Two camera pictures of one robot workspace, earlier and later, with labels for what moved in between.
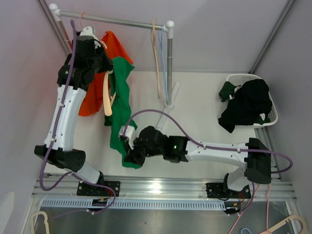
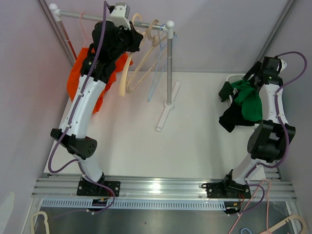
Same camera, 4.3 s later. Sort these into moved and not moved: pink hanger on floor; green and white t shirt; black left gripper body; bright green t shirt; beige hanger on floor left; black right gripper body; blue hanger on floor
Moved: black left gripper body; bright green t shirt; black right gripper body
Not moved: blue hanger on floor; green and white t shirt; beige hanger on floor left; pink hanger on floor
